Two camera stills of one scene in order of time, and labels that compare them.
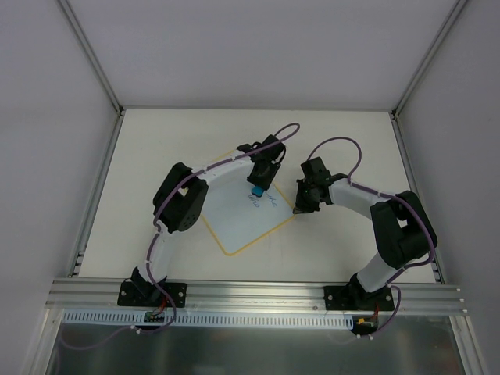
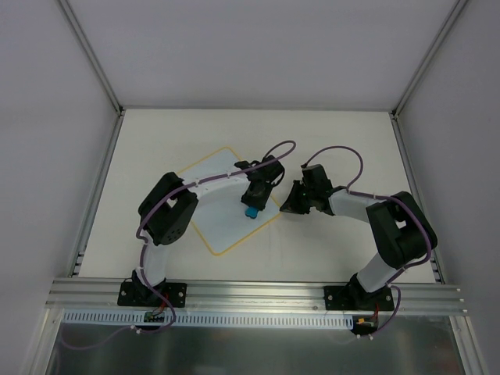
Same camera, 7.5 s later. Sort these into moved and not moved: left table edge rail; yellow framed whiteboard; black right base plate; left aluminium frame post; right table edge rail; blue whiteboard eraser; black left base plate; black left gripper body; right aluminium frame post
Moved: yellow framed whiteboard; black left gripper body; blue whiteboard eraser
Not moved: right aluminium frame post; left aluminium frame post; black left base plate; black right base plate; right table edge rail; left table edge rail
